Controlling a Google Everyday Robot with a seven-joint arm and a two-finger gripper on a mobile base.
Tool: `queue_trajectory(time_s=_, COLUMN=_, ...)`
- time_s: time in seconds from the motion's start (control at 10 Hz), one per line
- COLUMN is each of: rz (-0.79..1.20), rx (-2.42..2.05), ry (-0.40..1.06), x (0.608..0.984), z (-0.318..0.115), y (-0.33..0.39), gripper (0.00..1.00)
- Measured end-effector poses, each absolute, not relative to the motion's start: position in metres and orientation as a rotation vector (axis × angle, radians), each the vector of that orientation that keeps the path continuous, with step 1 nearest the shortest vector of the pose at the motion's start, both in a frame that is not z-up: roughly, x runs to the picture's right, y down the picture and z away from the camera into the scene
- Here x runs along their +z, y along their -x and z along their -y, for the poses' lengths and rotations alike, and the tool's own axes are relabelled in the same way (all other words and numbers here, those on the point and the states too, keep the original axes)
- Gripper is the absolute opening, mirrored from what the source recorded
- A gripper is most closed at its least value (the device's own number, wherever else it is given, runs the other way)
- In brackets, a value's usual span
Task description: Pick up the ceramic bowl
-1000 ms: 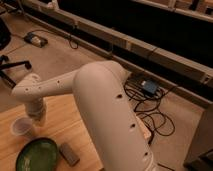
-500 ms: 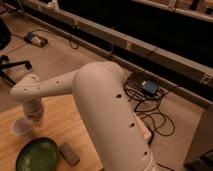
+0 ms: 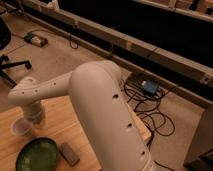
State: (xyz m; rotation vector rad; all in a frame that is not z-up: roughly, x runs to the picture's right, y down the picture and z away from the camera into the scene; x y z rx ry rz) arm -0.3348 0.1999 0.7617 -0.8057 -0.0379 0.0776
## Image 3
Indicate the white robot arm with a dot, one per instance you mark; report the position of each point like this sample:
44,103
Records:
94,91

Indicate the green ceramic bowl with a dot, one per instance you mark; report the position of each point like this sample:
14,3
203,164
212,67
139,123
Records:
40,154

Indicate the black and blue power box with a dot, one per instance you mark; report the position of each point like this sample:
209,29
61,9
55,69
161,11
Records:
144,84

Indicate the gray rectangular sponge block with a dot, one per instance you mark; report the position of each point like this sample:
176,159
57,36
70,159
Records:
68,154

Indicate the clear plastic cup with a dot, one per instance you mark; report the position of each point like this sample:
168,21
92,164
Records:
21,127

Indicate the black office chair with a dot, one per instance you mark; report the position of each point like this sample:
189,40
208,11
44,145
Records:
5,38

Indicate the dark cabinet at right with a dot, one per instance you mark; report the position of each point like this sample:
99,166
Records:
200,153

